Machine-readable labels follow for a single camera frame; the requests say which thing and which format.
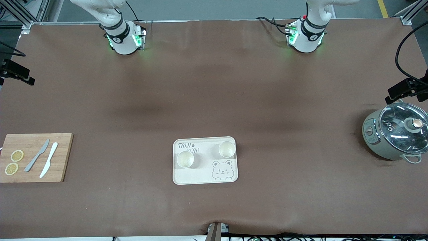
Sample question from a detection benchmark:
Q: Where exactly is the grey pot glass lid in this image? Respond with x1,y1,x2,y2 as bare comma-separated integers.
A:
362,97,428,164

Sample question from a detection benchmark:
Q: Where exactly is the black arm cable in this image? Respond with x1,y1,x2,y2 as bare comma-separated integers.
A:
395,21,428,85
0,41,26,58

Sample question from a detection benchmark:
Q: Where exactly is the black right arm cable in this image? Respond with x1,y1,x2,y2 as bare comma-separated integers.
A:
0,41,26,58

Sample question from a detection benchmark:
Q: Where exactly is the white plastic cup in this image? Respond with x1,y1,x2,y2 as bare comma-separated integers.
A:
176,151,195,168
218,141,236,159

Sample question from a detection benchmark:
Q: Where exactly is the grey plastic knife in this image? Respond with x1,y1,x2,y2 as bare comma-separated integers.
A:
24,139,50,172

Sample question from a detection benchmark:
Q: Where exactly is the aluminium frame profile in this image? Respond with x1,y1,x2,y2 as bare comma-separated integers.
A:
0,0,50,31
391,0,428,26

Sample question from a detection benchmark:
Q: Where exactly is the white plastic knife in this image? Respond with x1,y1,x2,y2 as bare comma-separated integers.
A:
39,142,59,178

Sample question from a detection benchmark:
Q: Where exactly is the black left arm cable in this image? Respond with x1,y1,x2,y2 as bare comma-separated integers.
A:
395,21,428,85

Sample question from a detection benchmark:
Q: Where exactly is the wooden cutting board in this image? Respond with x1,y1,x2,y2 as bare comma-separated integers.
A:
0,133,74,183

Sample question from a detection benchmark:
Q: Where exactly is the black base cable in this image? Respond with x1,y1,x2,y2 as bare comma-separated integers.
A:
256,16,292,36
125,0,141,22

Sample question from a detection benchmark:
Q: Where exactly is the cream tray with bear print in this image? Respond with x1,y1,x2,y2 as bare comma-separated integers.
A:
173,136,238,185

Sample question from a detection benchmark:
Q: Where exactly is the brown table mat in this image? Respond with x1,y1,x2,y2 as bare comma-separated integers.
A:
0,18,428,239

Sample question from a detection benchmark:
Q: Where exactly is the metal table clamp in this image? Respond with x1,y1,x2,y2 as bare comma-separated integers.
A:
205,222,230,241

